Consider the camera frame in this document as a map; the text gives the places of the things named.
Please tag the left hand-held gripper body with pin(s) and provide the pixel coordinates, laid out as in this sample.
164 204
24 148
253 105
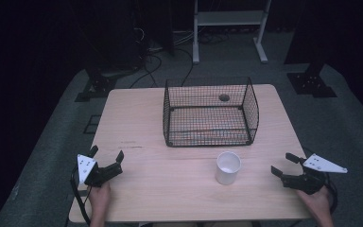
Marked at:
102 176

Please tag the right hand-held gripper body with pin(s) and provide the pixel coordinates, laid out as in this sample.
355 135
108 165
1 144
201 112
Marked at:
305 183

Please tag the white cup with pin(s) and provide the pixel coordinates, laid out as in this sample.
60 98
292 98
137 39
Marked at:
228 171

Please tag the person's left hand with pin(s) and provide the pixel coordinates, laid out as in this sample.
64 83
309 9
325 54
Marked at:
99 198

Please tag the person's right hand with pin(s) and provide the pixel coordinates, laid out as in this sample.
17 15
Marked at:
319 201

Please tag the black stand base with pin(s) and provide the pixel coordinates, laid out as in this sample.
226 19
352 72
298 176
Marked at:
312 83
97 85

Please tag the dark round table hole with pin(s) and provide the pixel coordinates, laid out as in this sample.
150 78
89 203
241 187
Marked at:
224 97

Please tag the dark equipment cabinet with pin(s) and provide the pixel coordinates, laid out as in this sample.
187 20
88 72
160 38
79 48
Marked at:
116 34

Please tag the white metal stand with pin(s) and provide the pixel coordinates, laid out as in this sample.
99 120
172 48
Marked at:
230 18

